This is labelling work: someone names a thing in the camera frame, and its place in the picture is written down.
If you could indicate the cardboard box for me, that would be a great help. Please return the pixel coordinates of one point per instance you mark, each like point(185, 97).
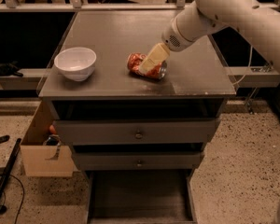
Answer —
point(38, 158)

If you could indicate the orange ball in box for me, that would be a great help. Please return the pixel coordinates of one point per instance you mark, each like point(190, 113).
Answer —
point(52, 129)

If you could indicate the open grey bottom drawer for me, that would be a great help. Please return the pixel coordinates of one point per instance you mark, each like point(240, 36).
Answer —
point(140, 197)

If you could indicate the black cloth on ledge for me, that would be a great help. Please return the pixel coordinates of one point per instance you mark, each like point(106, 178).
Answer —
point(10, 69)

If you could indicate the grey drawer cabinet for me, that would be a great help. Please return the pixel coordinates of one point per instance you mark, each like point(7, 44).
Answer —
point(195, 86)

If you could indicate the white bowl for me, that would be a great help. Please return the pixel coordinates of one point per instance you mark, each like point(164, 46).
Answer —
point(76, 63)

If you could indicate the grey top drawer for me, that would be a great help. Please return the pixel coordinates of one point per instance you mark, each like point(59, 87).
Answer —
point(86, 132)

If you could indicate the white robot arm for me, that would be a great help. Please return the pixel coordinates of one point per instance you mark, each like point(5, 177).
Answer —
point(239, 179)

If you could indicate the grey middle drawer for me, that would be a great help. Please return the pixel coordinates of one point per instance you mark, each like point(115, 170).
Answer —
point(137, 161)

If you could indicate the metal railing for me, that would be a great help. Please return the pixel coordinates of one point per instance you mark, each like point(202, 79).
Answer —
point(115, 5)

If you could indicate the black pole on floor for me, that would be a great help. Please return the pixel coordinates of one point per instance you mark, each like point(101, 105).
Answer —
point(7, 170)

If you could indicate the red coke can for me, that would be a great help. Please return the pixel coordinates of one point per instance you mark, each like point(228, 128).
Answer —
point(135, 60)

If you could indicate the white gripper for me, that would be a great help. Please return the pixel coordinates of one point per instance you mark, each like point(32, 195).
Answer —
point(172, 38)

